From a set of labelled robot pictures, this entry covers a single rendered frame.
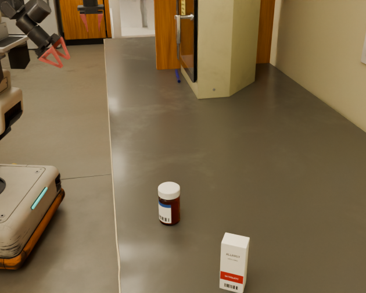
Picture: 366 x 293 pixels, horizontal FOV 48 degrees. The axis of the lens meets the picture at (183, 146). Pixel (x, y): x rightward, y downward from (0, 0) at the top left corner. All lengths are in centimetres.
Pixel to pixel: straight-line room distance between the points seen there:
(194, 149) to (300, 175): 27
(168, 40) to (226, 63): 39
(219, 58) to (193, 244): 76
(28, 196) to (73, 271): 44
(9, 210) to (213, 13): 135
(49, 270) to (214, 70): 130
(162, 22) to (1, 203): 117
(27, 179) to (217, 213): 164
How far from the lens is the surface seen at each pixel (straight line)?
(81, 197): 261
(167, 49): 169
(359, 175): 101
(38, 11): 152
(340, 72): 139
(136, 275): 69
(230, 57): 136
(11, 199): 220
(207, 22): 132
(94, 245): 223
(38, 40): 155
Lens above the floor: 142
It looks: 27 degrees down
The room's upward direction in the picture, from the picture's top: 1 degrees counter-clockwise
